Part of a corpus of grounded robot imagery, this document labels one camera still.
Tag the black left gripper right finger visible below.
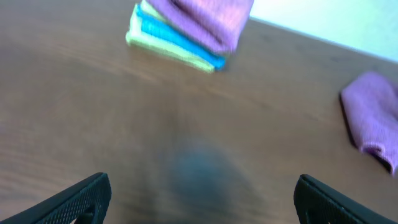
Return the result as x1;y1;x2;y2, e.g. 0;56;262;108
294;174;397;224

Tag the folded blue cloth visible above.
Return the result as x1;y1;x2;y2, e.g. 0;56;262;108
135;3;227;70

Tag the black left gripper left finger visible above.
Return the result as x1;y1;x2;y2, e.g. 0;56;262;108
1;172;111;224

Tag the folded purple cloth on stack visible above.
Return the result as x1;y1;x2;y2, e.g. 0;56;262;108
148;0;254;55

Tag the folded light green cloth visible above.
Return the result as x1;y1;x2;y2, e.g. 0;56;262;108
125;0;216;74

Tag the purple cloth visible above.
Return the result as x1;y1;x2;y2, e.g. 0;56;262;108
340;72;397;175
148;0;254;55

